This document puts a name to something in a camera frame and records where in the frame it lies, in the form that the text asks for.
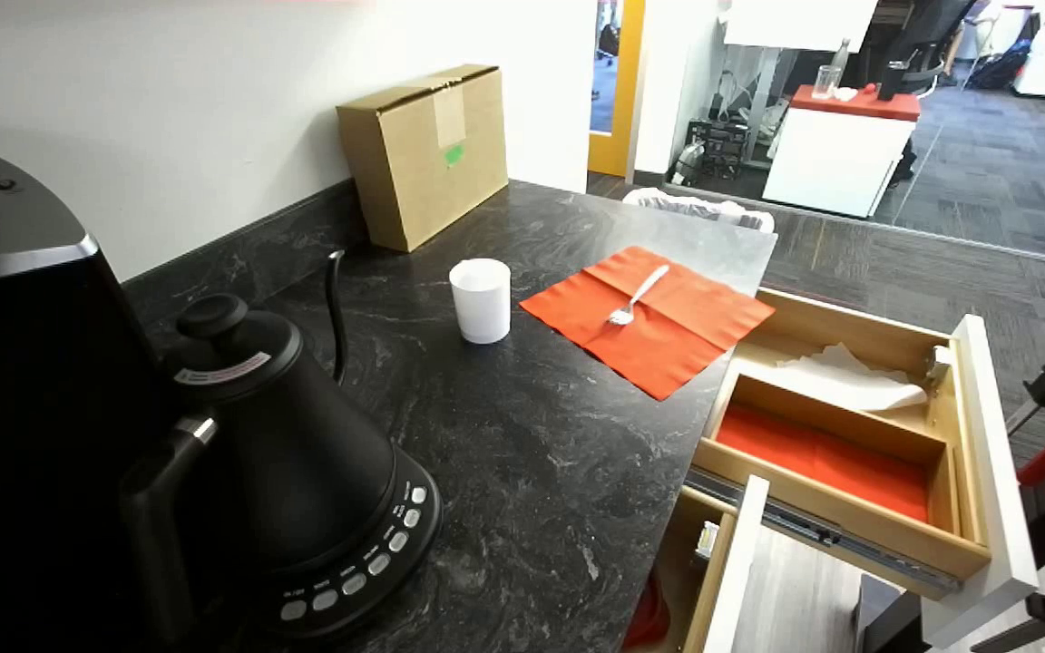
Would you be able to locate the white paper napkins in drawer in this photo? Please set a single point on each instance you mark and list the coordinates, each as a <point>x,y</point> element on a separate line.
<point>835,373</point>

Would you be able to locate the open wooden drawer right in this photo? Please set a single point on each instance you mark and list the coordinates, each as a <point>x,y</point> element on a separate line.
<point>884,442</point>

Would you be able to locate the orange napkin in drawer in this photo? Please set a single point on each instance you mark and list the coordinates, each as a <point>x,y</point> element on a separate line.
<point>827,458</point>

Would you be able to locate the white ceramic mug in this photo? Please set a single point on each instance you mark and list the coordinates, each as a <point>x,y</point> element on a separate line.
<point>479,300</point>

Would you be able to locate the orange paper napkin on counter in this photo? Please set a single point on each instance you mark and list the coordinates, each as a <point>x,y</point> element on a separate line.
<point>678,326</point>

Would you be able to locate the brown cardboard box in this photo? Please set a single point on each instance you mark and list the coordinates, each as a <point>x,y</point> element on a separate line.
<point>424,152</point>

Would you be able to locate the clear plastic trash bin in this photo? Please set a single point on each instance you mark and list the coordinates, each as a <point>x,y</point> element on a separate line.
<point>724,235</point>

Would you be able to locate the black gooseneck electric kettle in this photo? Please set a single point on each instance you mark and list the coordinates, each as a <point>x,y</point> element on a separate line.
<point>273,477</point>

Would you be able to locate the white cabinet with red top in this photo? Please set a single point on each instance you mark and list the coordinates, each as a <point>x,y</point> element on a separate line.
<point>839,150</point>

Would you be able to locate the black coffee machine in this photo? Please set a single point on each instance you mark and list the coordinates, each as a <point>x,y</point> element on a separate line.
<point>76,405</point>

